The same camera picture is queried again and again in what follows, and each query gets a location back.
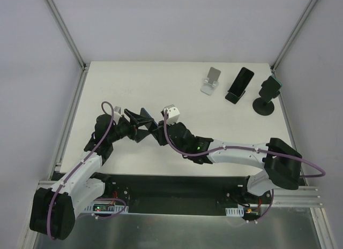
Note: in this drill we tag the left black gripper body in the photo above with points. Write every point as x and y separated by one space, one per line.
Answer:
133 128

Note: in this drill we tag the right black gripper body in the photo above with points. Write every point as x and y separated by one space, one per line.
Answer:
162 132

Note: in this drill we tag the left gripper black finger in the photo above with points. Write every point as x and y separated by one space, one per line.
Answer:
136 119
140 134

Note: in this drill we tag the silver phone stand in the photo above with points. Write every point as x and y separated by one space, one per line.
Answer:
211 82

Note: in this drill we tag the black round phone stand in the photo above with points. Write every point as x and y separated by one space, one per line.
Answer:
263 108

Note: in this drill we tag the dark blue phone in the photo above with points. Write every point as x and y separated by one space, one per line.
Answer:
151 125

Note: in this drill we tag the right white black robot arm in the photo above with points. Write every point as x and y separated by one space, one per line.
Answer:
279 163

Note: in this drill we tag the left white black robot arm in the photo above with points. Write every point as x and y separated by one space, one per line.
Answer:
55 209

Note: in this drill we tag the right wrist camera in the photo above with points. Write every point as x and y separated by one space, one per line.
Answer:
173 114

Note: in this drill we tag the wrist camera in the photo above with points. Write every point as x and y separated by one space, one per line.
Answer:
173 114
117 112

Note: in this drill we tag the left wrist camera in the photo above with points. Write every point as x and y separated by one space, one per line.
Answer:
117 112

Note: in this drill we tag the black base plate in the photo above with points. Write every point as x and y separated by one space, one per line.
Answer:
182 195

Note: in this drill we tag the left white cable duct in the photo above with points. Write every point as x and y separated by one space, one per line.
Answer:
99 208

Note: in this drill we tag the white cable duct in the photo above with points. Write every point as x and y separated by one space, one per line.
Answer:
235 212
99 208

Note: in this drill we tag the right white cable duct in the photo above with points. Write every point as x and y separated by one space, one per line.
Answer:
235 212

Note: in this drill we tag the left aluminium frame post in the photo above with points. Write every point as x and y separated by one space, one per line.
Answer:
52 6

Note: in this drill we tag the aluminium frame post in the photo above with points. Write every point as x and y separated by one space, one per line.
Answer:
309 8
52 6

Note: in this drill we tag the aluminium rail right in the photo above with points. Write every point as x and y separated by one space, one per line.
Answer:
303 197

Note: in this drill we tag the right aluminium frame post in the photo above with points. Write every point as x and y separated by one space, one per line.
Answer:
309 8

